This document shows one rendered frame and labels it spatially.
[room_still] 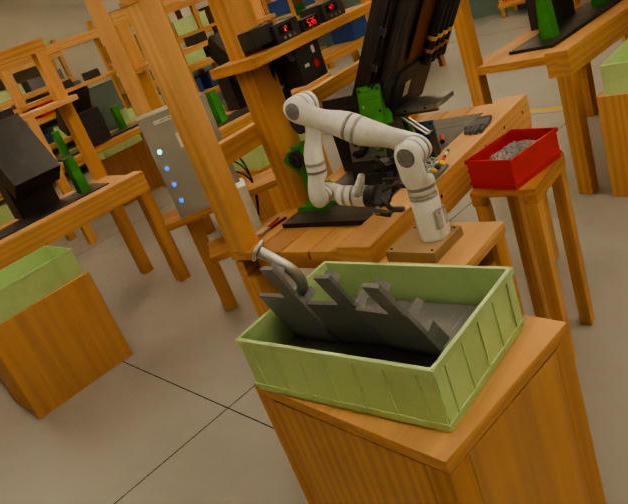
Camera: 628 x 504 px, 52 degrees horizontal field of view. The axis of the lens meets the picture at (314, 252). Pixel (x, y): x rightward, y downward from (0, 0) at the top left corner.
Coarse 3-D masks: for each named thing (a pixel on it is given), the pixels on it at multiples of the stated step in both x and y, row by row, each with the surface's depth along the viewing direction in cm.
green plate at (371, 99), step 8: (360, 88) 263; (368, 88) 260; (376, 88) 258; (360, 96) 264; (368, 96) 261; (376, 96) 259; (360, 104) 265; (368, 104) 262; (376, 104) 260; (384, 104) 262; (360, 112) 266; (368, 112) 263; (376, 112) 261; (384, 112) 260; (376, 120) 262; (384, 120) 260; (392, 120) 266
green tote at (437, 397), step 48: (432, 288) 176; (480, 288) 165; (240, 336) 173; (288, 336) 186; (480, 336) 146; (288, 384) 168; (336, 384) 155; (384, 384) 143; (432, 384) 134; (480, 384) 146
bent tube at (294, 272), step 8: (256, 248) 160; (264, 248) 162; (256, 256) 162; (264, 256) 162; (272, 256) 161; (280, 256) 162; (280, 264) 161; (288, 264) 161; (288, 272) 162; (296, 272) 162; (296, 280) 163; (304, 280) 164; (296, 288) 169; (304, 288) 166
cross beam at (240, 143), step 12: (348, 72) 318; (324, 84) 304; (336, 84) 311; (348, 84) 318; (324, 96) 304; (240, 132) 263; (252, 132) 268; (228, 144) 258; (240, 144) 263; (252, 144) 268; (228, 156) 258; (240, 156) 263
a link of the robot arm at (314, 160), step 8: (312, 96) 212; (312, 128) 217; (312, 136) 217; (320, 136) 218; (312, 144) 217; (320, 144) 218; (304, 152) 219; (312, 152) 217; (320, 152) 218; (304, 160) 220; (312, 160) 218; (320, 160) 218; (312, 168) 219; (320, 168) 219
